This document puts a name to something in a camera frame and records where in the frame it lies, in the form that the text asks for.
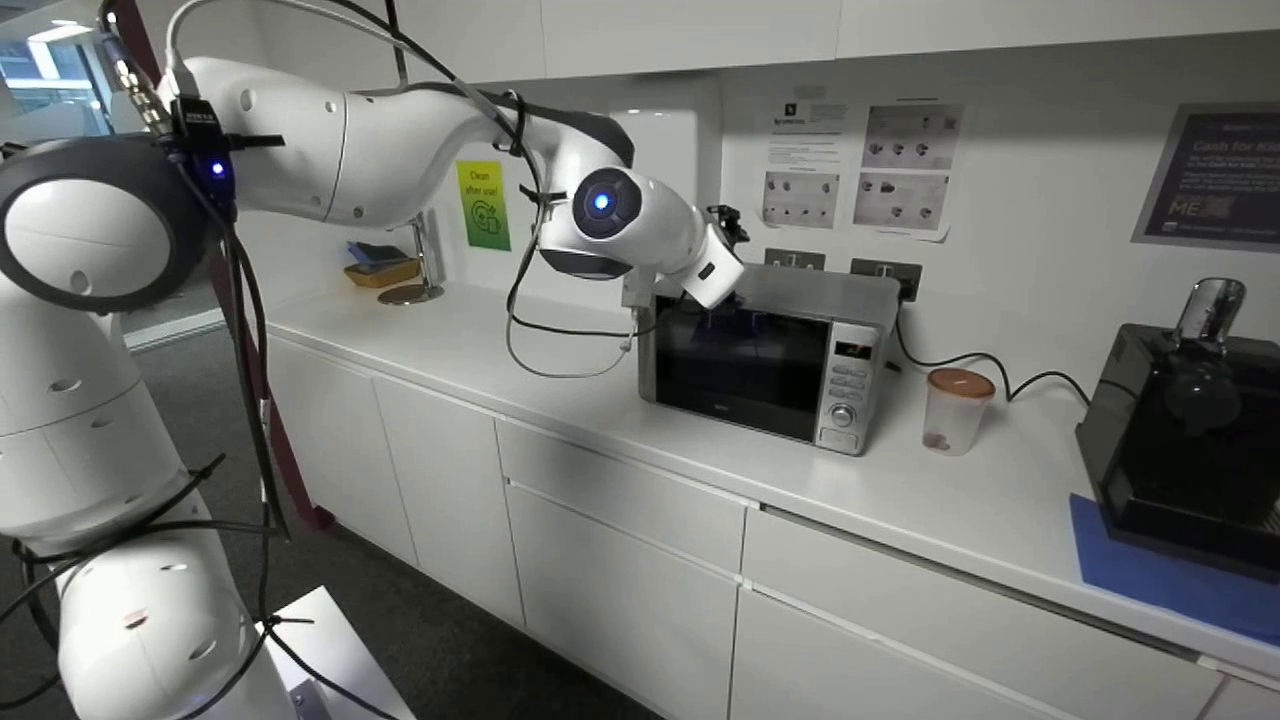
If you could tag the blue cloth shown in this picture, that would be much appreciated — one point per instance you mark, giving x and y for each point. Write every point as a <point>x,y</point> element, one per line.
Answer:
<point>379,254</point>

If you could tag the white base cabinets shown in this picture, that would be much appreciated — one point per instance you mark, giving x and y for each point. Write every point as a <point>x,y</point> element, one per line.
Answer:
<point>625,600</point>

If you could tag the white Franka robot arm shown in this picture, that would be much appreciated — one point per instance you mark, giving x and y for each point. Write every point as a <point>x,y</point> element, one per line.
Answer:
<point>345,147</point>

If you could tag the black coffee machine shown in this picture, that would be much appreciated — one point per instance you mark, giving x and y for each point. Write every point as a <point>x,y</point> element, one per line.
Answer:
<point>1182,442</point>

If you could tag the small white picture poster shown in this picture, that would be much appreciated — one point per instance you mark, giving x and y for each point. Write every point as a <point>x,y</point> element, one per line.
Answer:
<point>902,201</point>

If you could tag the tall white instruction poster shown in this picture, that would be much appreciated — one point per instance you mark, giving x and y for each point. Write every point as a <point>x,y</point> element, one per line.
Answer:
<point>805,161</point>

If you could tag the white robot base platform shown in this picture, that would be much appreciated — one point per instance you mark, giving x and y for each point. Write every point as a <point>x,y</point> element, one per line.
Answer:
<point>340,655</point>

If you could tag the blue mat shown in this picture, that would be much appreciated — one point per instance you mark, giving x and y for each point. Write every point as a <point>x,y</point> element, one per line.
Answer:
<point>1162,582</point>

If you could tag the silver microwave oven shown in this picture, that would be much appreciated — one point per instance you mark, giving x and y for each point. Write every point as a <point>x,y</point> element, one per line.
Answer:
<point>761,364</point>

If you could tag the small grey picture poster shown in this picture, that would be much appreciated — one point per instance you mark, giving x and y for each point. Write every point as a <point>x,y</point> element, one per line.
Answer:
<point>914,136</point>

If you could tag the dark framed wall notice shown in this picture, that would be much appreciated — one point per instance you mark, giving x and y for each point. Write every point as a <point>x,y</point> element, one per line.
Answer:
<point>1220,173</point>

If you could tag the white paper towel dispenser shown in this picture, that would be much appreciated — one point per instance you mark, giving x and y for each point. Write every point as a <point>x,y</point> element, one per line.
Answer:
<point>675,147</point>

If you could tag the green yellow wall sign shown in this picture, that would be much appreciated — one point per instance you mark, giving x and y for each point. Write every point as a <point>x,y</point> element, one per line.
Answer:
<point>482,205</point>

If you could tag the clear cup with brown lid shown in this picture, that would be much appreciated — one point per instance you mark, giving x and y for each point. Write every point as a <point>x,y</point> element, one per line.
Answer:
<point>957,412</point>

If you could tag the white wall cabinets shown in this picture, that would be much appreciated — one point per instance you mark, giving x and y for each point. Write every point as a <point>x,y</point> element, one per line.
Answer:
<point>802,33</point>

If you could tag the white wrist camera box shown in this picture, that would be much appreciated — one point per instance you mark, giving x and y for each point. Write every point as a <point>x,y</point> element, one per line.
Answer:
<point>714,268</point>

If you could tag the dark round dish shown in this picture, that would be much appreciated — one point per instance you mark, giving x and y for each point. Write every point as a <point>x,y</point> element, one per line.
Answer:
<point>418,292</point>

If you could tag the maroon door frame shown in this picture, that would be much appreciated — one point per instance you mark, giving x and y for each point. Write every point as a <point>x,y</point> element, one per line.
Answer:
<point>287,461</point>

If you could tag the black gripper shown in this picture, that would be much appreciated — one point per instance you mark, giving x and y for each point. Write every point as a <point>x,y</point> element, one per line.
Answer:
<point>729,225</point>

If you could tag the dark double wall socket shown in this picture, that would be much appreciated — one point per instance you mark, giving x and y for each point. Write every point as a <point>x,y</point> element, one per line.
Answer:
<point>889,278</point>
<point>792,257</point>

